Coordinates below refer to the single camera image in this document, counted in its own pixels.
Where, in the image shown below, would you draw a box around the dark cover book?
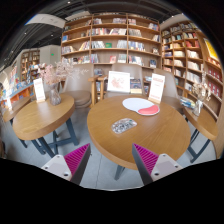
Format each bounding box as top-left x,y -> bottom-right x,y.
130,78 -> 143,95

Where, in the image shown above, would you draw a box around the stack of colourful books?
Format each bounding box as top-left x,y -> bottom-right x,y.
179,96 -> 197,110

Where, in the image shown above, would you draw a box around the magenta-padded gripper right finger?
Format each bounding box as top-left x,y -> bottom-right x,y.
131,143 -> 184,186

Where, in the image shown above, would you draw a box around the transparent computer mouse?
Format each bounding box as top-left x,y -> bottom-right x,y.
111,118 -> 138,135

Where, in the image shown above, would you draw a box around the glass vase pink flowers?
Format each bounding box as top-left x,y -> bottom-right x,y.
38,61 -> 76,107

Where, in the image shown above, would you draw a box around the white hanging ceiling sign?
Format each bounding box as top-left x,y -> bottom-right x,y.
25,13 -> 67,29

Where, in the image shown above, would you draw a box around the distant wooden bookshelf unit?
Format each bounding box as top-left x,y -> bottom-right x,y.
19,49 -> 41,83

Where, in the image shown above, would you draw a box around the white mouse pad red rest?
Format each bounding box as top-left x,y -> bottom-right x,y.
122,97 -> 161,117

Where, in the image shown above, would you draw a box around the beige armchair wooden arms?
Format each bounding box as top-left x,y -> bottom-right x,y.
96,63 -> 148,99
153,68 -> 184,114
61,63 -> 99,109

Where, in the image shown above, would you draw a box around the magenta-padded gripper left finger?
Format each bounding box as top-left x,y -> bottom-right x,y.
41,143 -> 92,185

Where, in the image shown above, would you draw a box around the white framed floral picture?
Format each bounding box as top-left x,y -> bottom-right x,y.
106,70 -> 131,94

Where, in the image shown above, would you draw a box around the small white table sign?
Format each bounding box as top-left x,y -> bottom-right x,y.
33,77 -> 47,103

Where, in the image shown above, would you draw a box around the glass vase pale dried flowers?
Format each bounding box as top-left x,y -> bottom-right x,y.
191,71 -> 213,118

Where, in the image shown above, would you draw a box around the round wooden side table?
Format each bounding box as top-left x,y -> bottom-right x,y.
12,94 -> 80,159
2,96 -> 33,148
182,105 -> 219,164

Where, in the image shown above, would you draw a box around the tall wooden bookshelf unit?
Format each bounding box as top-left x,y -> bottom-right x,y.
60,13 -> 163,79

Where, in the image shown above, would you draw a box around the red and white table sign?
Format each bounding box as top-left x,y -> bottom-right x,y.
147,73 -> 166,104

